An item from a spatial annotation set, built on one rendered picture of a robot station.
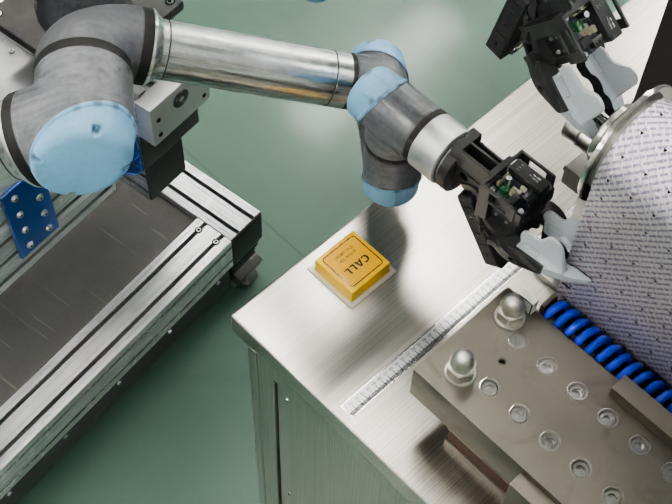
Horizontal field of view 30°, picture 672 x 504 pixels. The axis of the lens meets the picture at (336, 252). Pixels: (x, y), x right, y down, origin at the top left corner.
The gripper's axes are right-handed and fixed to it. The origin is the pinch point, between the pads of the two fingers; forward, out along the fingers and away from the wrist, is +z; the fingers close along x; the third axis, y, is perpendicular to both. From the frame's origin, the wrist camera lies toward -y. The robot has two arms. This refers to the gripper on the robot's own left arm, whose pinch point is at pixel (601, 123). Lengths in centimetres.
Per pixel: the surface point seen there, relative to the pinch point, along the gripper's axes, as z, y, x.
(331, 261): 4.0, -37.1, -19.6
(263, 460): 31, -68, -33
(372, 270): 7.5, -34.2, -16.7
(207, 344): 30, -136, -11
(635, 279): 15.2, 2.4, -7.7
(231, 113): -2, -163, 33
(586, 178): 2.0, 4.3, -8.3
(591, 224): 8.0, 0.3, -7.7
